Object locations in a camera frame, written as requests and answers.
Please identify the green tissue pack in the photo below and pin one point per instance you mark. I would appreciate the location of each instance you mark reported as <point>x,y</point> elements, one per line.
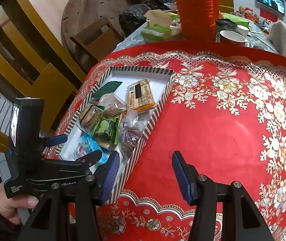
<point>155,32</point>

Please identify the brown wooden chair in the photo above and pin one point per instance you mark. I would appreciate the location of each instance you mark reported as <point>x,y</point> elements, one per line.
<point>95,34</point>

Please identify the television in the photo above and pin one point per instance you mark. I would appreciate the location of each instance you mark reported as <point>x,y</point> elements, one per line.
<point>270,1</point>

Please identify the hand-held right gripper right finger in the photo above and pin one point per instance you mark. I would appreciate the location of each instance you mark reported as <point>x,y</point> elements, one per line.
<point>180,175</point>

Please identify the clear zip bag brown snacks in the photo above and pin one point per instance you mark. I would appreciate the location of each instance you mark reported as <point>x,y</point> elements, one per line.
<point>114,104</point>

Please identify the dark glass jar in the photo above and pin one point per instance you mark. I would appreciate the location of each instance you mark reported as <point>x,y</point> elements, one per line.
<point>224,25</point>

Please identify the red wall paper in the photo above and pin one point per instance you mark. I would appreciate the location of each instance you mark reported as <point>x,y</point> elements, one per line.
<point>268,13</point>

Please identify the striped cardboard box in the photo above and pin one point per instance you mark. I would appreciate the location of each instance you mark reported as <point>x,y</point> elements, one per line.
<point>119,76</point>

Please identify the green sheet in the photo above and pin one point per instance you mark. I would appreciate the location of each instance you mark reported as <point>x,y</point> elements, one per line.
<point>235,18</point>

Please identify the red floral tablecloth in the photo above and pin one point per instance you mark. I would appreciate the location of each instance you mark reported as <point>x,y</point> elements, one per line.
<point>208,135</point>

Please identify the round wooden tabletop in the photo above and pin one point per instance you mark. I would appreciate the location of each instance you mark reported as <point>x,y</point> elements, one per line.
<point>87,7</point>

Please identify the grey lace tablecloth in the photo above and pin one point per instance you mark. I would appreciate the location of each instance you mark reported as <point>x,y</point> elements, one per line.
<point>130,41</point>

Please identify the black plastic bag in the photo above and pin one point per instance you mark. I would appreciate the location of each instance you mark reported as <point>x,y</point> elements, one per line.
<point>131,18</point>

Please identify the light blue snack packet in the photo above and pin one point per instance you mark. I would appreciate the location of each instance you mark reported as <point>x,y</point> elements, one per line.
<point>90,144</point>

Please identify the green black snack packet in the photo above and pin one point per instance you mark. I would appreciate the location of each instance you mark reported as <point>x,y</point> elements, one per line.
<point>106,130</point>

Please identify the clear bag red snacks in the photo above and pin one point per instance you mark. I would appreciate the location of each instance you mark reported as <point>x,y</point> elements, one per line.
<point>132,136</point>

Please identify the person's left hand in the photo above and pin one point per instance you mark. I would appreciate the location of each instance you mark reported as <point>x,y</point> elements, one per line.
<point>5,203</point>

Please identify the white chair cover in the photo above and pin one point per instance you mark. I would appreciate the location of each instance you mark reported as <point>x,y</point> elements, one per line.
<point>285,40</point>

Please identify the brown biscuit packet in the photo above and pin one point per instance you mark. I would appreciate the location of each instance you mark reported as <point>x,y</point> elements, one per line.
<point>89,116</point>

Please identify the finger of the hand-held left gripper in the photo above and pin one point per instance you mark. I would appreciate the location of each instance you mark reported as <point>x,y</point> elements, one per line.
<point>57,140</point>
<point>92,155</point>

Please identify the labelled beige snack packet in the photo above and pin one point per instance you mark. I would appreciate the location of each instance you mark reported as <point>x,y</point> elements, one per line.
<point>140,96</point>

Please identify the yellow wooden chair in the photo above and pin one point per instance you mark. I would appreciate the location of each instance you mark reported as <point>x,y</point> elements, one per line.
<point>50,90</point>

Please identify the plush toy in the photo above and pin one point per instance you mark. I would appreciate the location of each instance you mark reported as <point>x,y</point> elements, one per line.
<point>248,12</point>

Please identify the stack of orange plastic stools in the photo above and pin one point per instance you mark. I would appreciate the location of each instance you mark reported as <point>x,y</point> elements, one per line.
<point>195,12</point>

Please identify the dark green snack packet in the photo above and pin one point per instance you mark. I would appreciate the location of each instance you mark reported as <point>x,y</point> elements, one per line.
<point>110,86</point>

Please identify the white cup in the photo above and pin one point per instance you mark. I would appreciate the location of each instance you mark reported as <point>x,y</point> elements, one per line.
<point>243,30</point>

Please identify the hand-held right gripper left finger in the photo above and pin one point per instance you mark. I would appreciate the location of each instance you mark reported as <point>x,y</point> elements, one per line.
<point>111,173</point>

